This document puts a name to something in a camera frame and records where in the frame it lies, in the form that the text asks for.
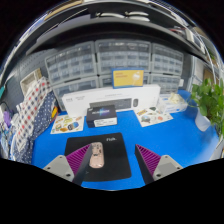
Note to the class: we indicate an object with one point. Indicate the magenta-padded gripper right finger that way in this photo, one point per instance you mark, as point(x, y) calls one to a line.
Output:
point(160, 166)

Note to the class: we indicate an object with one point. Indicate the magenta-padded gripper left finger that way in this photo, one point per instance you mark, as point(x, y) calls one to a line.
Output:
point(61, 166)

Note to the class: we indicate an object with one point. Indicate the pink transparent computer mouse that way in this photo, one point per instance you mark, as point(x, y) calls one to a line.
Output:
point(97, 155)

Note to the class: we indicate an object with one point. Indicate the black mouse pad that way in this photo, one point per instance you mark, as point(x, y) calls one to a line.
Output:
point(115, 156)

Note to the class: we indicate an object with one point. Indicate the colourful sticker sheet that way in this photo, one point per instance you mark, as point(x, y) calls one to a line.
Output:
point(153, 116)
point(66, 124)

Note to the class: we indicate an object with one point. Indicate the navy dotted cloth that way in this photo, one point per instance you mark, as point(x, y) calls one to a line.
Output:
point(41, 126)

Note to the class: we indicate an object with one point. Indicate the small yellow object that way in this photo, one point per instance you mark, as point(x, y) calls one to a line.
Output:
point(54, 112)

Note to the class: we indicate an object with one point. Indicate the white dotted cloth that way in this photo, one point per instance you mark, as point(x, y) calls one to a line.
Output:
point(31, 110)

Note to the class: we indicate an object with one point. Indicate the small black box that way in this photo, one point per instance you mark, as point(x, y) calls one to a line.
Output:
point(101, 116)

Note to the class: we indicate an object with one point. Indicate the green plant in white pot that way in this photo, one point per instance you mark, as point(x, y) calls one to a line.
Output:
point(208, 100)

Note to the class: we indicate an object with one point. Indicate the long white keyboard box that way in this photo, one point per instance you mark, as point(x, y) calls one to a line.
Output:
point(110, 95)

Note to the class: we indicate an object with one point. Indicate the pale framed picture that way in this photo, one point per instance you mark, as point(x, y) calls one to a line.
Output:
point(30, 81)

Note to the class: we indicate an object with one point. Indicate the yellow and blue box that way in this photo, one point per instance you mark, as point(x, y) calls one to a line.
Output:
point(127, 78)

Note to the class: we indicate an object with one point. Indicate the grey wall shelf unit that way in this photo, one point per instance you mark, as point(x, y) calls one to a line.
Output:
point(110, 28)

